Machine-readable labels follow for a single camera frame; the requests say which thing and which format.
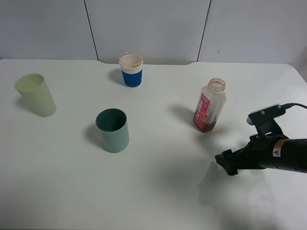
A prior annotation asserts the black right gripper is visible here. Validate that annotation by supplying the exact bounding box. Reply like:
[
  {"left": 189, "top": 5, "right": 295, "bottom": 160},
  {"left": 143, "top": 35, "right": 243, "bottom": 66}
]
[{"left": 215, "top": 135, "right": 288, "bottom": 176}]

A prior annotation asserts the clear bottle with pink label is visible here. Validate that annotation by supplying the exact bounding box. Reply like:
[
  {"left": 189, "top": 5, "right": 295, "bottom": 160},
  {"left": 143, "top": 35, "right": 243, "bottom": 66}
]
[{"left": 193, "top": 78, "right": 226, "bottom": 133}]

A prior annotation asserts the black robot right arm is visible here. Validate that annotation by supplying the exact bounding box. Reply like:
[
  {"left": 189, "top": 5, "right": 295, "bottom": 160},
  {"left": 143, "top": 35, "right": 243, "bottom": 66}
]
[{"left": 215, "top": 135, "right": 307, "bottom": 176}]

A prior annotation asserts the teal green plastic cup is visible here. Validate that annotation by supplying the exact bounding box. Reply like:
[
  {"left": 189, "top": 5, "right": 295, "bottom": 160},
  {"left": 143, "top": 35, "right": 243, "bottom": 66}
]
[{"left": 95, "top": 108, "right": 129, "bottom": 153}]

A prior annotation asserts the blue sleeved paper cup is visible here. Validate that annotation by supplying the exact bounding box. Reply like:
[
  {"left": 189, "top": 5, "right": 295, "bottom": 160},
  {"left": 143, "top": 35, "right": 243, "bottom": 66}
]
[{"left": 119, "top": 52, "right": 143, "bottom": 88}]

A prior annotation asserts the pale yellow plastic cup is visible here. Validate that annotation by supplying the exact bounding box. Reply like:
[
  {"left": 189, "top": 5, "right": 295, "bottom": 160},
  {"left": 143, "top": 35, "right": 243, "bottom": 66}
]
[{"left": 14, "top": 73, "right": 57, "bottom": 117}]

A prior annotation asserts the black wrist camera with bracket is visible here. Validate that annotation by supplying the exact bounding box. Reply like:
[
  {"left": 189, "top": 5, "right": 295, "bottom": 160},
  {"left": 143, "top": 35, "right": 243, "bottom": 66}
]
[{"left": 247, "top": 104, "right": 286, "bottom": 137}]

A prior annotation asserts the black camera cable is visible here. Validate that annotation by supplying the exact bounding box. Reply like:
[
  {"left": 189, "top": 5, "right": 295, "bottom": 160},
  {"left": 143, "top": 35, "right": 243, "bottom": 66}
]
[{"left": 282, "top": 103, "right": 307, "bottom": 109}]

